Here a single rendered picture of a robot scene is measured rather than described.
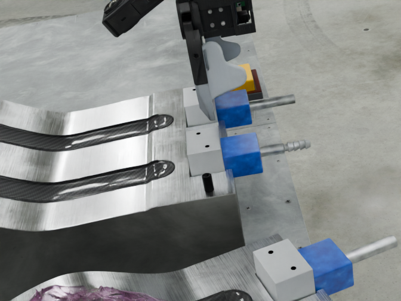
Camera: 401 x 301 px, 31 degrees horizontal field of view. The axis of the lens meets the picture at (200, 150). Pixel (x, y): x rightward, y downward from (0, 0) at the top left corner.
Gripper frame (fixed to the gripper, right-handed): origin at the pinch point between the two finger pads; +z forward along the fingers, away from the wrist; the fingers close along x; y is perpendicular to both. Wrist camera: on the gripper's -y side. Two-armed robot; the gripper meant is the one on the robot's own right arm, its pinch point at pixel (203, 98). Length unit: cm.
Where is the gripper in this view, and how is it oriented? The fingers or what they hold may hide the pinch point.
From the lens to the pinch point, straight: 88.1
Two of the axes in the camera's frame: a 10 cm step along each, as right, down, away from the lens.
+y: 9.8, -1.7, -0.5
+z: 1.7, 8.4, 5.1
